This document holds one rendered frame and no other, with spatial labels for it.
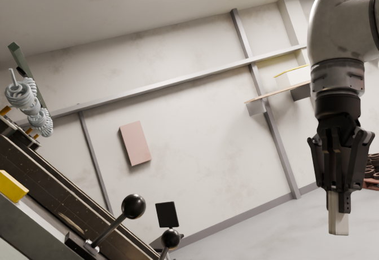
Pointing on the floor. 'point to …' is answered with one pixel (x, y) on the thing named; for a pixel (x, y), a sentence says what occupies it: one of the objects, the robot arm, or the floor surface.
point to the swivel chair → (170, 219)
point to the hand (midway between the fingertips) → (338, 212)
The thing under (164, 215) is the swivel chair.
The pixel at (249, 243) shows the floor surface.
